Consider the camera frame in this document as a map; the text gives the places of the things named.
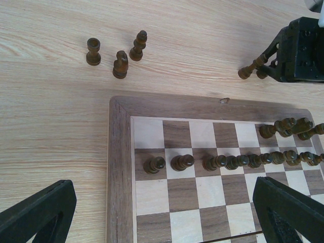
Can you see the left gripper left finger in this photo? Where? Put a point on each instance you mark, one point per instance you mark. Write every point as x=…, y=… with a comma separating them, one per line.
x=45, y=216

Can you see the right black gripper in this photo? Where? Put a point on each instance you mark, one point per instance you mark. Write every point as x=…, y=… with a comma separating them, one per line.
x=300, y=49

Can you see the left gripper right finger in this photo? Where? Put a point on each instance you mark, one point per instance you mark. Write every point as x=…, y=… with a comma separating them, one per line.
x=283, y=212

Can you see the dark chess piece cluster back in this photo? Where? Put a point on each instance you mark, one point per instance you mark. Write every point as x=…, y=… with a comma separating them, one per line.
x=246, y=72

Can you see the dark chess piece cluster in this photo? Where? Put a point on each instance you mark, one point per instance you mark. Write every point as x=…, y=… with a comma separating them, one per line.
x=261, y=75
x=246, y=72

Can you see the dark pawn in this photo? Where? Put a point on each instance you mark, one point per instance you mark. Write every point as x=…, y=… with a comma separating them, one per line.
x=211, y=163
x=182, y=162
x=317, y=159
x=303, y=156
x=267, y=131
x=233, y=162
x=281, y=157
x=154, y=165
x=256, y=161

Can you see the dark knight group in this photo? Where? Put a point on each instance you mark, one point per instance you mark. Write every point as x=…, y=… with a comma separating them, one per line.
x=302, y=125

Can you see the wooden chess board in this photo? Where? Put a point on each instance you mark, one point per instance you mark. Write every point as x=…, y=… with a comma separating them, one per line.
x=195, y=205

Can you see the dark chess piece tall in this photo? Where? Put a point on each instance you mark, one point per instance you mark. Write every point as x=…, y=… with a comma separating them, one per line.
x=318, y=129

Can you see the dark chess piece cluster front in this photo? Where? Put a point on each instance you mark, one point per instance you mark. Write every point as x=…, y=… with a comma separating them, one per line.
x=261, y=75

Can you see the dark chess piece far left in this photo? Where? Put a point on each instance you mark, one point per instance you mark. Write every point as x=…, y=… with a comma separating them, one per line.
x=93, y=57

